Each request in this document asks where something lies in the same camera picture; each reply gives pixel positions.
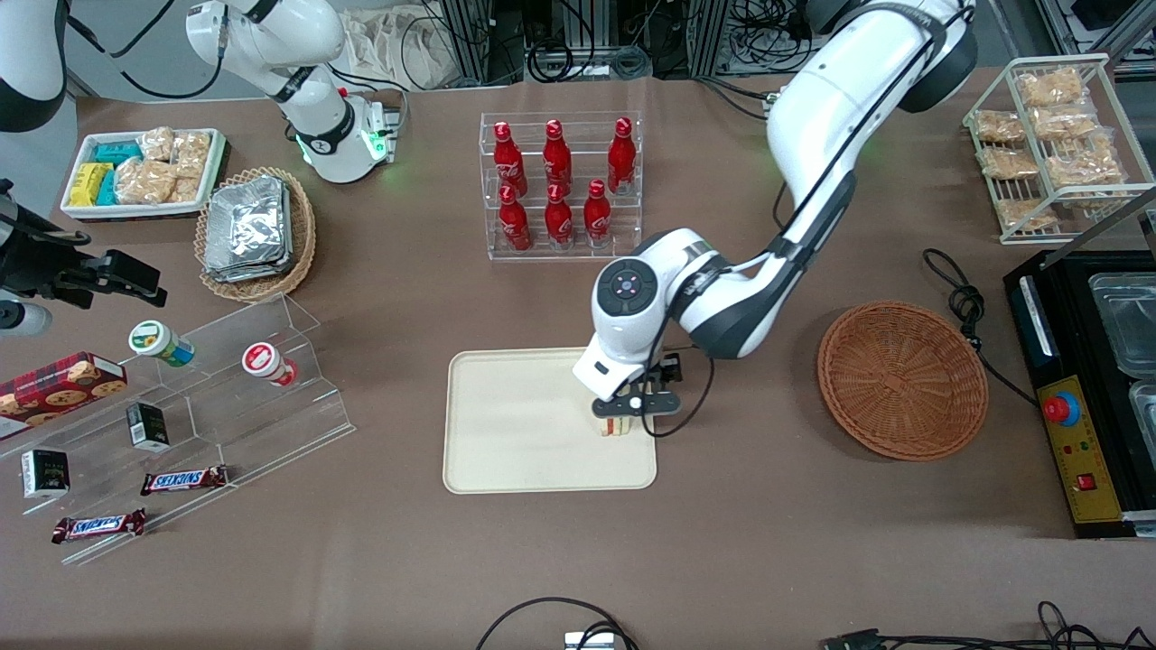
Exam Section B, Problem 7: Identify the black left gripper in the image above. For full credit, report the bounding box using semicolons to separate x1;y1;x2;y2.
592;355;685;439

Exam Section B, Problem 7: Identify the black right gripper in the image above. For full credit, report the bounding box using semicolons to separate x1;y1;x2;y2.
0;230;169;306

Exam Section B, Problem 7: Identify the foil wrapped sandwich pack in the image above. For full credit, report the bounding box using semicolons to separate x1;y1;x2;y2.
203;253;295;283
206;176;290;270

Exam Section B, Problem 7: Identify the beige plastic tray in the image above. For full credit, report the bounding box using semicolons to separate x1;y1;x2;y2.
443;348;658;496

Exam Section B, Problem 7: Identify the wicker basket with foil packs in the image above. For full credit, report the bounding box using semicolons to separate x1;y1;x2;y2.
194;167;317;303

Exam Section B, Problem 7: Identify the empty brown wicker basket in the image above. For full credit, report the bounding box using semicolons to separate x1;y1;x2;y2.
817;301;990;463

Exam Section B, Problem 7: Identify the green sunflower yogurt cup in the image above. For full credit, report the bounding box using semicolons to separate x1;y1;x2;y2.
128;320;195;367

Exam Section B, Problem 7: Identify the yellow snack pack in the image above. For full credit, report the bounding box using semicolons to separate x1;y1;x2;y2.
69;162;114;209

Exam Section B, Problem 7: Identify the red tartan cookie box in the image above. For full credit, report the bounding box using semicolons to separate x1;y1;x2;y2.
0;352;128;418

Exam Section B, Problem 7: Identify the white rectangular snack bin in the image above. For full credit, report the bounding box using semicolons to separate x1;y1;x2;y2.
61;128;227;222

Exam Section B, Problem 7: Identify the black drink carton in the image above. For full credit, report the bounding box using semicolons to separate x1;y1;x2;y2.
126;403;171;452
22;449;70;499

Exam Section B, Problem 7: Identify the clear acrylic stepped shelf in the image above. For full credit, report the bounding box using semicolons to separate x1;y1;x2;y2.
0;293;355;568

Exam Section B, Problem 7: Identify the red strawberry yogurt cup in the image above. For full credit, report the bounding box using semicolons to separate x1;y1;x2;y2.
241;342;299;387

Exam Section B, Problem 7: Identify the clear acrylic bottle rack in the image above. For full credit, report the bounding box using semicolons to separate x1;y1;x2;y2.
479;110;644;263

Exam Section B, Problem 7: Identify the red Coca-Cola bottle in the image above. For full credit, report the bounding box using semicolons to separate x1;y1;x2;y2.
492;121;528;195
499;185;533;252
607;116;637;195
583;179;612;246
543;118;573;192
544;183;574;247

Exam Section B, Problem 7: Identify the Snickers chocolate bar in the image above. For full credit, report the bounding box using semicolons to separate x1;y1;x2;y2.
51;508;147;544
140;465;228;497

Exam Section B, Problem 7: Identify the beige cloth bag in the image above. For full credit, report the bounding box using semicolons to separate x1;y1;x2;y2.
339;5;461;91

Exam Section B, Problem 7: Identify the black machine with yellow panel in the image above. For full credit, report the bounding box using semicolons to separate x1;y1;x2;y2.
1002;248;1156;541

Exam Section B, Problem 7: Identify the steel food pan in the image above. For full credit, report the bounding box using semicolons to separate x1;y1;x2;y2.
1088;271;1156;376
1129;379;1156;443

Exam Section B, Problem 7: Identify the grey metal bar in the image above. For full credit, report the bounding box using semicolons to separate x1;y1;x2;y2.
1039;185;1156;272

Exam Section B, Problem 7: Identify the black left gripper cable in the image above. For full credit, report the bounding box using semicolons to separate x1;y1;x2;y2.
641;343;716;441

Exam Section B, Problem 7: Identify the black looped cable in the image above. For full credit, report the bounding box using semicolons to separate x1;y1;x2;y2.
476;596;638;650

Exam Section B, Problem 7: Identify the black cable with connector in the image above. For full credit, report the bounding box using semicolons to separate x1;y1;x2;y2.
822;600;1156;650

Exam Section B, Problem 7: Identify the black machine power cable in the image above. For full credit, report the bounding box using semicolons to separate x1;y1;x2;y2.
921;248;1039;407

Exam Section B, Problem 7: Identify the black cable bundle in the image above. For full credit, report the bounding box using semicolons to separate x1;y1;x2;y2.
722;0;818;75
524;0;653;84

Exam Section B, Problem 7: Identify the white wire rack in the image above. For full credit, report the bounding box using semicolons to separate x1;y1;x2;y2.
962;54;1156;246

